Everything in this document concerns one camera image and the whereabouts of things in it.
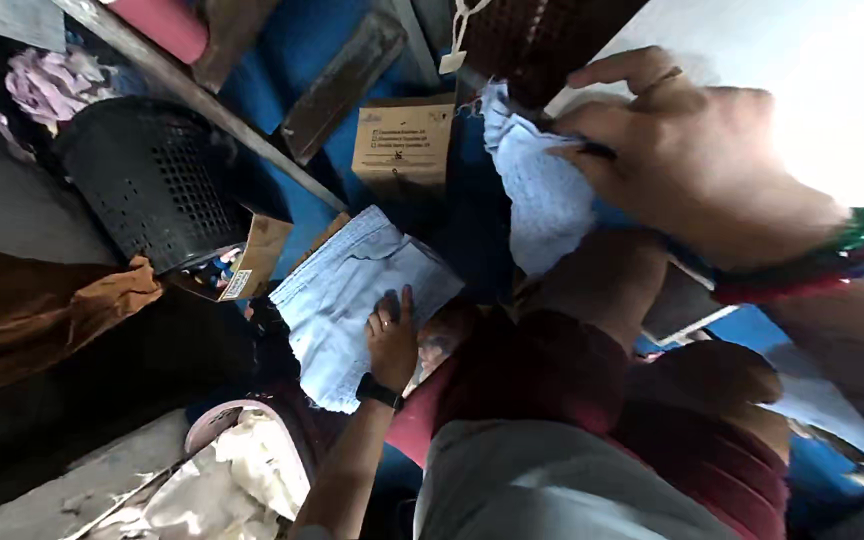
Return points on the pile of cream fabric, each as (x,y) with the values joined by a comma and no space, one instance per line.
(252,465)

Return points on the person's right hand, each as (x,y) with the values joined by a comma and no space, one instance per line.
(694,157)

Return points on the person's right thumb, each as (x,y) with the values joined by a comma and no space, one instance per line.
(589,160)

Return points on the dark panel with white edge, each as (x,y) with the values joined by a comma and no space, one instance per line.
(676,304)

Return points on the dark brown perforated basket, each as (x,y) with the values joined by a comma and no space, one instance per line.
(544,41)

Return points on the wide brown wooden board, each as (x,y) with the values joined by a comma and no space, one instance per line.
(229,37)

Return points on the worn brown wooden plank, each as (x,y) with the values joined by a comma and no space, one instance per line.
(342,86)

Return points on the open cardboard box, white label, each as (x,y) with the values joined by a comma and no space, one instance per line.
(261,251)

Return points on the pile of pink fabric scraps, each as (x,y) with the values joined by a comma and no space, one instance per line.
(53,86)

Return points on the person's right forearm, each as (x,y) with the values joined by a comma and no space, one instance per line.
(844,322)

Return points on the pink plastic basket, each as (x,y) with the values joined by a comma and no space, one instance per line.
(211,425)

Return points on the stack of light blue fabric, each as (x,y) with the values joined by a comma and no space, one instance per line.
(342,322)

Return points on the person's right fingers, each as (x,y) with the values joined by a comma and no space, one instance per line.
(623,70)

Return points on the person's legs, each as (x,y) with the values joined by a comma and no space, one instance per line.
(574,367)

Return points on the pink cylinder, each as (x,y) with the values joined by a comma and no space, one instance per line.
(166,26)

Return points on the black perforated plastic basket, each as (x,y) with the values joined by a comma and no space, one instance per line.
(147,180)

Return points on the person's left hand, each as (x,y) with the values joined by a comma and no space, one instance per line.
(393,352)

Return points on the frayed light blue fabric piece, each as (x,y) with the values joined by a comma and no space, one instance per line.
(544,195)

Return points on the long wooden bar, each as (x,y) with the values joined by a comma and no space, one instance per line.
(199,103)

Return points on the cardboard box with printed text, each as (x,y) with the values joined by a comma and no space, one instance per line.
(402,142)

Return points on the person's body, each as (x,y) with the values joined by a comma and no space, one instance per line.
(559,487)

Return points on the person's left fingers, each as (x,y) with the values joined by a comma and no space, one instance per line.
(406,304)

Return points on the brown cloth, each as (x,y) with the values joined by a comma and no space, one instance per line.
(42,307)

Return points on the person's left forearm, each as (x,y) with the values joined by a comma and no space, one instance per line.
(346,465)

